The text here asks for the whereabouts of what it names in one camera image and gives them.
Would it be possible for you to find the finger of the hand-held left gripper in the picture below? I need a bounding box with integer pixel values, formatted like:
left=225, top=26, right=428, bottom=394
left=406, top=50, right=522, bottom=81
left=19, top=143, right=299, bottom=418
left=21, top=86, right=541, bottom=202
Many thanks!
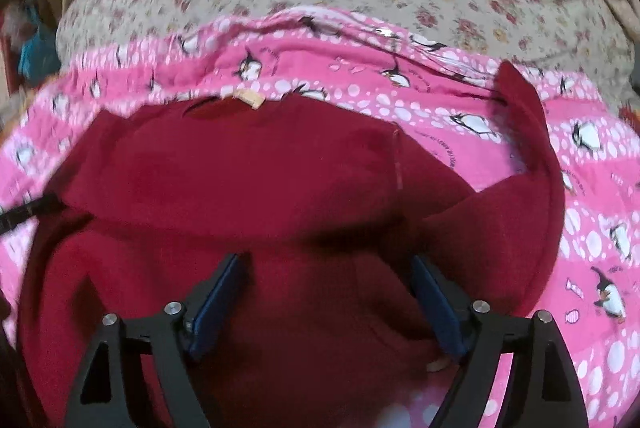
left=0, top=192, right=67, bottom=233

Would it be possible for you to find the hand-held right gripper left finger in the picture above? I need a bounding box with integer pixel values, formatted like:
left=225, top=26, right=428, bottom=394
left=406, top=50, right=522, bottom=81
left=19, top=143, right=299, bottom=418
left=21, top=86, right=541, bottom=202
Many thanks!
left=62, top=253, right=248, bottom=428

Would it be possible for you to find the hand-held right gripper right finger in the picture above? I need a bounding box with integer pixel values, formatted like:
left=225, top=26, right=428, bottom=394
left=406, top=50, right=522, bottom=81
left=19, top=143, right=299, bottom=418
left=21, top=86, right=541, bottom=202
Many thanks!
left=410, top=254, right=591, bottom=428

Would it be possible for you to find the dark red fleece garment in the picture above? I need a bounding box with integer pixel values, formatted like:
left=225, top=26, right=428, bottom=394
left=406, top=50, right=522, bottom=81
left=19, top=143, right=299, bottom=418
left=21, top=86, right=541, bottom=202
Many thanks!
left=17, top=60, right=568, bottom=428

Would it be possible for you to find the pink penguin print blanket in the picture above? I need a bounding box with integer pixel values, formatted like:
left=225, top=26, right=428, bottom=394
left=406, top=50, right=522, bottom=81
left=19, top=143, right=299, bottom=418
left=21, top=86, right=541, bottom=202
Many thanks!
left=0, top=5, right=640, bottom=428

